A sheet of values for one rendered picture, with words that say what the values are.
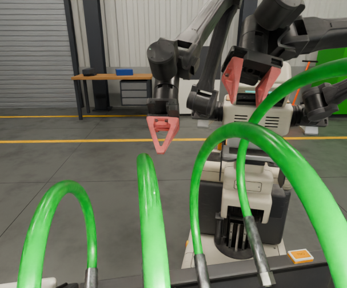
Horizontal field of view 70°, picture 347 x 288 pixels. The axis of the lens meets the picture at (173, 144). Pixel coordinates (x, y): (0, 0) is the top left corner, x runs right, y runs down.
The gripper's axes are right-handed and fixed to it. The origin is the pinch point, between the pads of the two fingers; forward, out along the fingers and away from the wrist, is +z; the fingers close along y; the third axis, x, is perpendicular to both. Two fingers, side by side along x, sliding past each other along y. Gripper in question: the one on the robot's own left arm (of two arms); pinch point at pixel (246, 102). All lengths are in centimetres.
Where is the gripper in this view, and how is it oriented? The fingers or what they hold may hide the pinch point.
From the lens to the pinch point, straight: 48.1
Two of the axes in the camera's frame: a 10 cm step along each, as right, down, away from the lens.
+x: -1.4, 3.5, 9.3
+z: -2.1, 9.0, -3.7
